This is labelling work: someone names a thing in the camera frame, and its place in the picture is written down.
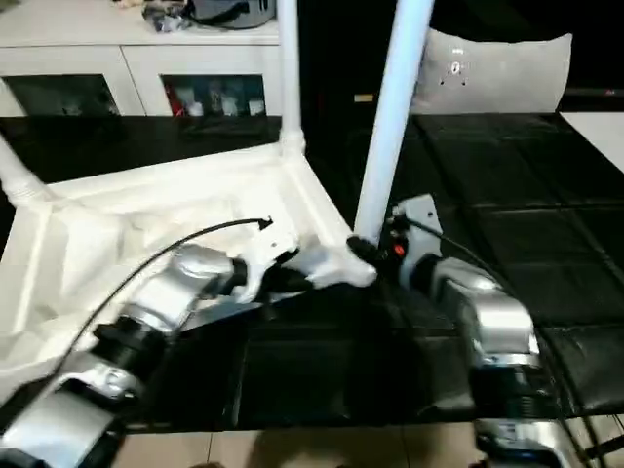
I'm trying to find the white plastic table leg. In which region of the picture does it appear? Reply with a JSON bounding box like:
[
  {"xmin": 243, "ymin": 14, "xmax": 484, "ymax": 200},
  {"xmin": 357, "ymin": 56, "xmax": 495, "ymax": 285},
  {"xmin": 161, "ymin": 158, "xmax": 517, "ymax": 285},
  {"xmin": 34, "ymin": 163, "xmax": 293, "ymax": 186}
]
[
  {"xmin": 275, "ymin": 0, "xmax": 307, "ymax": 156},
  {"xmin": 353, "ymin": 0, "xmax": 436, "ymax": 246},
  {"xmin": 0, "ymin": 135, "xmax": 59, "ymax": 207}
]

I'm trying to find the white plastic table top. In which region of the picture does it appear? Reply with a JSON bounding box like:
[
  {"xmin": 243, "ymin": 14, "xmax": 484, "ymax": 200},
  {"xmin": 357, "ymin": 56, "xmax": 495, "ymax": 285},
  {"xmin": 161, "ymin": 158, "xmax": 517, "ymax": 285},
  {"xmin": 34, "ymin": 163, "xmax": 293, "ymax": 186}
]
[{"xmin": 0, "ymin": 142, "xmax": 378, "ymax": 402}]

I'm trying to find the black work mat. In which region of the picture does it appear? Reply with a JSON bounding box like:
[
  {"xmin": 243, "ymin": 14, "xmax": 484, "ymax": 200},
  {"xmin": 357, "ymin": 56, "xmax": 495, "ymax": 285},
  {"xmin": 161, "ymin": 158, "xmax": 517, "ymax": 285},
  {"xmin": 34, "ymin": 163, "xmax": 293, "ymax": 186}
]
[{"xmin": 0, "ymin": 113, "xmax": 624, "ymax": 434}]

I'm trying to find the black cabinet with yellow label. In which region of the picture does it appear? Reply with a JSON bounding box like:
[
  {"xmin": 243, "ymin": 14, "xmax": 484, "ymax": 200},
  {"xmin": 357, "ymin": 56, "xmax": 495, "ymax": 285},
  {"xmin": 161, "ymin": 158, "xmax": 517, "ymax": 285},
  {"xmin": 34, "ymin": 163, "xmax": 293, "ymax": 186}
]
[{"xmin": 295, "ymin": 0, "xmax": 431, "ymax": 124}]

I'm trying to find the white flat board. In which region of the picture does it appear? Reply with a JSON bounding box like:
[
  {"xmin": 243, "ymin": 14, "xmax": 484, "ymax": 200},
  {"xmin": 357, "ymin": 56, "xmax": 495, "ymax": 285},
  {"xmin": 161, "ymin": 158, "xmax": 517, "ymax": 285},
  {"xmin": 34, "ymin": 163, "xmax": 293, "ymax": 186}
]
[{"xmin": 557, "ymin": 110, "xmax": 624, "ymax": 176}]

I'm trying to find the grey helmet on cabinet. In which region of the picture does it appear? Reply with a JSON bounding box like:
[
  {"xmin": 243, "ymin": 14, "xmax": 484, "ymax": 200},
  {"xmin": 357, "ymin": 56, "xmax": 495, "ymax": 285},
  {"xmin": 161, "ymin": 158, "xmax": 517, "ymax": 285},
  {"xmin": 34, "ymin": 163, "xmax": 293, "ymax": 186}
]
[{"xmin": 188, "ymin": 0, "xmax": 280, "ymax": 30}]

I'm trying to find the dark clutter on cabinet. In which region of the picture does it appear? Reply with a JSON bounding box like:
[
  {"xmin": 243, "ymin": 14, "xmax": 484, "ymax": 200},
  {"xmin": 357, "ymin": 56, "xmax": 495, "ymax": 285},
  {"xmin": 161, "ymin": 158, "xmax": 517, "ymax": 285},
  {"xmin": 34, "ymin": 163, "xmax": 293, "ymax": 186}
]
[{"xmin": 139, "ymin": 3, "xmax": 195, "ymax": 35}]

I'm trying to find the white glass-door cabinet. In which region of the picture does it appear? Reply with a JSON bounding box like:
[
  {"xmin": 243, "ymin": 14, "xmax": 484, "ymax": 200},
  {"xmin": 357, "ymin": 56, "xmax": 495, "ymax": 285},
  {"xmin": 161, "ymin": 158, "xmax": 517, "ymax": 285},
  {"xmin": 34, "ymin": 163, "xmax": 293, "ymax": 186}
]
[{"xmin": 0, "ymin": 3, "xmax": 283, "ymax": 119}]

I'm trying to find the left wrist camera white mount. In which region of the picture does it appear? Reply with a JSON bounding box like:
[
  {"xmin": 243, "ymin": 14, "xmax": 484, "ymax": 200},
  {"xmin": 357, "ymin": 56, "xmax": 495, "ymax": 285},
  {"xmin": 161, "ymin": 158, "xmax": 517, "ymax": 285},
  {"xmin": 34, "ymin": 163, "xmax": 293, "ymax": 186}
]
[{"xmin": 235, "ymin": 225, "xmax": 302, "ymax": 302}]

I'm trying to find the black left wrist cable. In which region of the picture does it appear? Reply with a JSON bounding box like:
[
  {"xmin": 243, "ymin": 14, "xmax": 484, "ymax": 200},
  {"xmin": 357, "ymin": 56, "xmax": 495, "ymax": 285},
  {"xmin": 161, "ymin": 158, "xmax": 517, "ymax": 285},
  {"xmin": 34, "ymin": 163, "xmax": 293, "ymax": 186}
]
[{"xmin": 0, "ymin": 215, "xmax": 275, "ymax": 411}]

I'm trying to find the black table frame leg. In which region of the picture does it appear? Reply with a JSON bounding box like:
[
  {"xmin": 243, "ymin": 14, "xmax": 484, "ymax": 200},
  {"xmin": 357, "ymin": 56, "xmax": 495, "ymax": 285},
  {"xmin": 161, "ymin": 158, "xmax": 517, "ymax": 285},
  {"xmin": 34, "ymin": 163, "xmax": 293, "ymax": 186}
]
[{"xmin": 583, "ymin": 432, "xmax": 624, "ymax": 463}]

